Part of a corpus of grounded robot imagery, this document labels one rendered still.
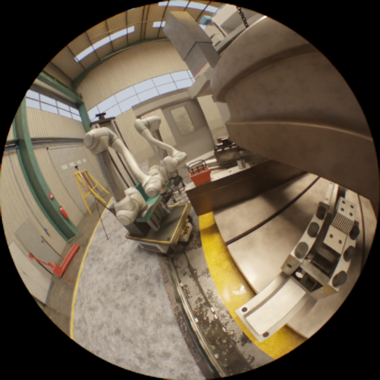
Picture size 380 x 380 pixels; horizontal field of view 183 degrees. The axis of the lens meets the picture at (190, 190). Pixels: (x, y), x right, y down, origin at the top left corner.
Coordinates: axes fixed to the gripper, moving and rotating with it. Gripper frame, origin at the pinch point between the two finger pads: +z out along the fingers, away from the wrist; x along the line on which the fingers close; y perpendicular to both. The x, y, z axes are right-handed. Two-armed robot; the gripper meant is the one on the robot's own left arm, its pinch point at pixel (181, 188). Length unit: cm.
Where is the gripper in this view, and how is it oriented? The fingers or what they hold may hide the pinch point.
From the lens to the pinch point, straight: 130.6
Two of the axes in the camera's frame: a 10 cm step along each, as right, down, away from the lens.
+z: 3.8, 8.0, 4.6
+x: 2.7, -5.7, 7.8
